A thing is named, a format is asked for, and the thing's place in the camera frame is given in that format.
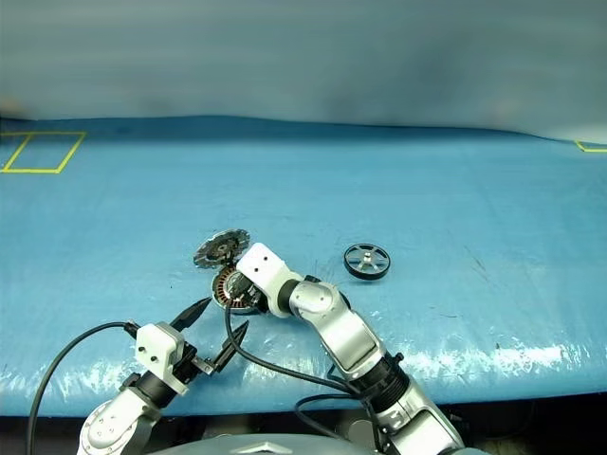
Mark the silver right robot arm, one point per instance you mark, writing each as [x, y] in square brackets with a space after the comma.
[346, 332]

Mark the black spoked rotor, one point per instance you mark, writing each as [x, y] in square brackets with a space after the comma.
[367, 258]

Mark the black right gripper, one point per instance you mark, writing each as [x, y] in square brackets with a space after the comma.
[250, 295]

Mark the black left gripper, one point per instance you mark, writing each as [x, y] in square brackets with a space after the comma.
[187, 365]

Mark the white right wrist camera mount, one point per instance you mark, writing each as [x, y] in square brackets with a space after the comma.
[265, 265]

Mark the blue table sheet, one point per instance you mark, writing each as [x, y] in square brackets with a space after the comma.
[379, 189]

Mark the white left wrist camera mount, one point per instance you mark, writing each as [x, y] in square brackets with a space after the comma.
[154, 346]

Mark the grey robot torso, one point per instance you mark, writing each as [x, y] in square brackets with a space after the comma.
[265, 448]

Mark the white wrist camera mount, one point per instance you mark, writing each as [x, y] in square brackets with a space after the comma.
[265, 265]
[154, 346]

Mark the round grey motor lid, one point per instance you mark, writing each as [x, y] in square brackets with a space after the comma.
[218, 249]

